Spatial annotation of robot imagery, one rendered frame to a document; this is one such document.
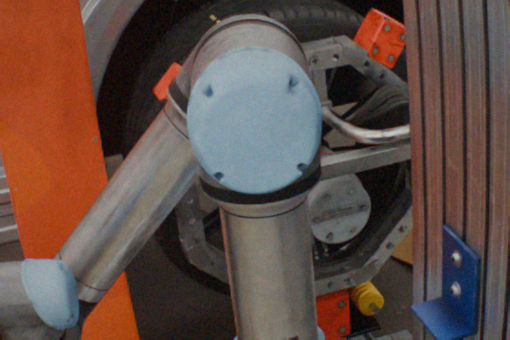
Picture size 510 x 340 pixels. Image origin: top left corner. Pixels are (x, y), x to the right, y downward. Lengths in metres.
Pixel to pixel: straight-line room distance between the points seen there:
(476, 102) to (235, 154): 0.22
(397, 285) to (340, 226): 1.34
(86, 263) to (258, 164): 0.32
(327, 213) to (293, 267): 0.91
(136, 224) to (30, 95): 0.44
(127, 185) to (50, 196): 0.48
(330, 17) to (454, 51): 1.14
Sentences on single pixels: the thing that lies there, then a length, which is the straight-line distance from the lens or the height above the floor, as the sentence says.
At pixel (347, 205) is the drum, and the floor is 0.86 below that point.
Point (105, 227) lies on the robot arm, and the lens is 1.11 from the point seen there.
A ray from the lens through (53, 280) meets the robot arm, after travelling 1.02.
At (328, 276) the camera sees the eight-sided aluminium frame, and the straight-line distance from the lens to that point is 2.13.
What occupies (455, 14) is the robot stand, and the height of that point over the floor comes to 1.50.
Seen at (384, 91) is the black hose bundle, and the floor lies 1.04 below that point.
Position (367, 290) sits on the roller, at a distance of 2.23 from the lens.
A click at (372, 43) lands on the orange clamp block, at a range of 1.96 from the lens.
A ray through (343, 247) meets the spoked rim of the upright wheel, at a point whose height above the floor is 0.63.
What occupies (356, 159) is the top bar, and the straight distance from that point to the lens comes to 1.80.
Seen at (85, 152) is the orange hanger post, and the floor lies 1.15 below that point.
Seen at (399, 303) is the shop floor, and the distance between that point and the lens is 3.14.
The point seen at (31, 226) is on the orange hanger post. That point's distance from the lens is 1.58.
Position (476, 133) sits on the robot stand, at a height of 1.40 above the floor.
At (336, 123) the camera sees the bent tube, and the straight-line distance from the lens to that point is 1.87.
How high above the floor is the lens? 1.76
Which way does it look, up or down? 25 degrees down
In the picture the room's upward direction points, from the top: 6 degrees counter-clockwise
